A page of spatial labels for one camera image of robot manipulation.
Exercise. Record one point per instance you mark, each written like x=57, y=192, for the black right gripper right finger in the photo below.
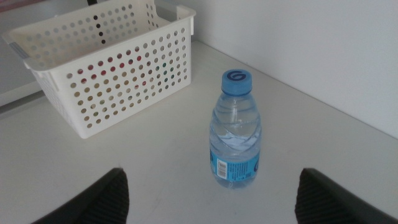
x=323, y=202

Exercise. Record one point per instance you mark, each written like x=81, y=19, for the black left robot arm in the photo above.
x=91, y=2

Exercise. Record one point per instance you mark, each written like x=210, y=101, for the white perforated plastic basket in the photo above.
x=124, y=102

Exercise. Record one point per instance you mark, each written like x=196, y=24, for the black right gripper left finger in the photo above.
x=99, y=202

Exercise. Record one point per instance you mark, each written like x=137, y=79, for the clear water bottle blue cap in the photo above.
x=234, y=140

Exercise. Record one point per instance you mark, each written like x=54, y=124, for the red soda can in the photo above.
x=112, y=68

